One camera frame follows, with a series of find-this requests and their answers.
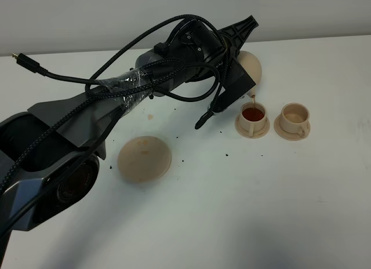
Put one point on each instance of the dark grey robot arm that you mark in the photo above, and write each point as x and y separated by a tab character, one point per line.
50	154

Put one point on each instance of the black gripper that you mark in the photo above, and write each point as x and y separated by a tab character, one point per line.
193	42

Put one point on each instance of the beige left cup saucer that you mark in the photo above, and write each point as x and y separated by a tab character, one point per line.
256	133

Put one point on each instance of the beige left teacup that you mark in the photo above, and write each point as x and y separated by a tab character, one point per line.
252	116

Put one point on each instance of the beige cup saucer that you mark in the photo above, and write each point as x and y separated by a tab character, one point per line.
287	134
256	133

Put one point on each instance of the beige right cup saucer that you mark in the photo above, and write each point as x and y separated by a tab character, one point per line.
287	134

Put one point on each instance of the beige round teapot plate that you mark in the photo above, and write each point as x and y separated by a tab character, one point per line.
144	159

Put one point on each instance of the beige right teacup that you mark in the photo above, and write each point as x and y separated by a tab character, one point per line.
295	119

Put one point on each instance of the beige teapot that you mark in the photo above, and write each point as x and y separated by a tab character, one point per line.
252	66

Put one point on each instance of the beige teacup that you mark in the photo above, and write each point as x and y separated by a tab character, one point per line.
295	119
252	116

